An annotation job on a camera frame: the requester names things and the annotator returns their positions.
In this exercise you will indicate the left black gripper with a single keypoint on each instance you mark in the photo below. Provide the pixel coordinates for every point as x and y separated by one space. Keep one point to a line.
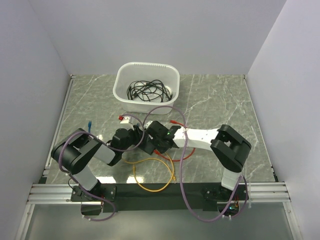
137 132

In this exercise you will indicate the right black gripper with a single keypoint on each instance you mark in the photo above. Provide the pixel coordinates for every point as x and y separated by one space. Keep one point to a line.
152 138

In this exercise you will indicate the black network switch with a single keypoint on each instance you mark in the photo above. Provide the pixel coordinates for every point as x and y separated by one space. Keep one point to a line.
149 145

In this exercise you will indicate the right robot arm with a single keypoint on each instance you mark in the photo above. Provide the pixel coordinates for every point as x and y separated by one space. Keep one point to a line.
229 146

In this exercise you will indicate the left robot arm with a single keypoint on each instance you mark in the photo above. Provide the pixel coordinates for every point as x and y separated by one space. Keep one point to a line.
74 153

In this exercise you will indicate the white plastic tub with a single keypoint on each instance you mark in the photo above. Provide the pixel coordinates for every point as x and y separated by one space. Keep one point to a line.
142 86

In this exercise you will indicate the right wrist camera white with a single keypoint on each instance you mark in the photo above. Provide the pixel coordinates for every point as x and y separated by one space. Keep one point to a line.
148 124

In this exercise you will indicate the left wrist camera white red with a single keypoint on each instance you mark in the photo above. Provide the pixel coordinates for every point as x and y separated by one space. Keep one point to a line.
125 119

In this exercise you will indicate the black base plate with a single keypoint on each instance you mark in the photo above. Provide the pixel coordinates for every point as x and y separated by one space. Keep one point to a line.
204 196

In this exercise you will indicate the aluminium rail frame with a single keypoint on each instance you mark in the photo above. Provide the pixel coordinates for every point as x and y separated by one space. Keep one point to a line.
92 94

